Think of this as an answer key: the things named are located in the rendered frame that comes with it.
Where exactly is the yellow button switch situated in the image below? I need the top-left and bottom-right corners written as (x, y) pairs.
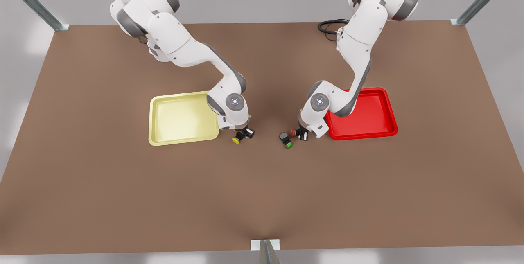
top-left (232, 129), bottom-right (255, 145)

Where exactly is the pale yellow tray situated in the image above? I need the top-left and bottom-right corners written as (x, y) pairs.
top-left (148, 91), bottom-right (220, 147)

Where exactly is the red tray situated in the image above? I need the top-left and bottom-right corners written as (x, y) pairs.
top-left (325, 87), bottom-right (399, 141)

